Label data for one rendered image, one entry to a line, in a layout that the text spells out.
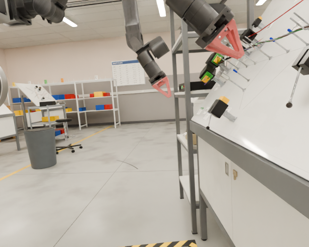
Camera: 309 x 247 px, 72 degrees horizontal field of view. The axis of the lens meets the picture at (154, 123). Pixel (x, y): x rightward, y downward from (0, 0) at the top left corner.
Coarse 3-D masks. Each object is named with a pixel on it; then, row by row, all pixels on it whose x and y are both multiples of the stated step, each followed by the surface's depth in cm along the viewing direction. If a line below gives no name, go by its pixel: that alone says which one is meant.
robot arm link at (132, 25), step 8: (128, 0) 81; (136, 0) 83; (128, 8) 81; (136, 8) 82; (128, 16) 82; (136, 16) 82; (128, 24) 82; (136, 24) 81; (128, 32) 82; (136, 32) 82; (128, 40) 82
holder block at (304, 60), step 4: (304, 48) 51; (308, 48) 50; (304, 52) 50; (308, 52) 49; (300, 56) 51; (304, 56) 49; (308, 56) 48; (296, 60) 51; (300, 60) 50; (304, 60) 48; (308, 60) 48; (292, 64) 52; (296, 64) 50; (300, 64) 49; (304, 64) 48; (308, 64) 48; (296, 68) 51; (304, 68) 49; (308, 68) 48; (300, 72) 52; (304, 72) 51; (308, 72) 50
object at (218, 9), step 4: (212, 4) 147; (216, 4) 147; (220, 4) 147; (224, 4) 148; (216, 8) 147; (220, 8) 148; (220, 12) 148; (180, 28) 163; (188, 28) 148; (180, 32) 165
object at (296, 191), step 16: (192, 128) 136; (224, 144) 81; (240, 160) 68; (256, 160) 58; (256, 176) 58; (272, 176) 51; (288, 176) 45; (288, 192) 45; (304, 192) 40; (304, 208) 41
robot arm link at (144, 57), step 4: (148, 48) 83; (140, 52) 85; (144, 52) 83; (148, 52) 84; (152, 52) 83; (140, 56) 83; (144, 56) 83; (148, 56) 83; (152, 56) 85; (140, 60) 84; (144, 60) 83; (148, 60) 83; (152, 60) 83; (144, 64) 84
